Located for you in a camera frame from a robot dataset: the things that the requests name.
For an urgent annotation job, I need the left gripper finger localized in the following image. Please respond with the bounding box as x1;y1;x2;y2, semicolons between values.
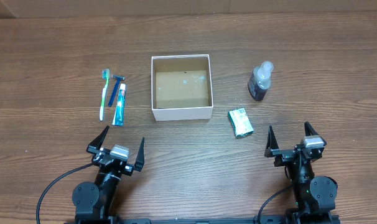
134;138;145;172
88;126;109;150

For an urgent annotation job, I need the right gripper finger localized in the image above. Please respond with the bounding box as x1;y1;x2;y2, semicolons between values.
264;126;279;157
304;121;318;136

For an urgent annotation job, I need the teal toothpaste tube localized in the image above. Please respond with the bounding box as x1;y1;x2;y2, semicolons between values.
112;83;126;126

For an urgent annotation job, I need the green white soap packet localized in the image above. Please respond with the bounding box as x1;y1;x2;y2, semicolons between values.
228;108;254;138

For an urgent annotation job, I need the clear dark liquid bottle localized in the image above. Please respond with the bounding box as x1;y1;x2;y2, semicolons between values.
248;61;274;101

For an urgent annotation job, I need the blue disposable razor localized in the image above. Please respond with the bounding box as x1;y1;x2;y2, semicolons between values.
108;75;125;107

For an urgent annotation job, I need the green white toothbrush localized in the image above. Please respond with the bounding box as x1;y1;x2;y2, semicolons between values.
99;68;110;121

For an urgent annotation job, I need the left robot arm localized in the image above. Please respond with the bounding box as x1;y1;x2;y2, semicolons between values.
72;126;145;223

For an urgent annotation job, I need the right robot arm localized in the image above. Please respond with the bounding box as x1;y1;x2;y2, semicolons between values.
256;121;340;223

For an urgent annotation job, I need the white cardboard box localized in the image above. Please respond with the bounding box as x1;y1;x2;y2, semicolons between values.
151;54;214;121

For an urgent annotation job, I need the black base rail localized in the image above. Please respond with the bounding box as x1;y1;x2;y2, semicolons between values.
63;214;342;224

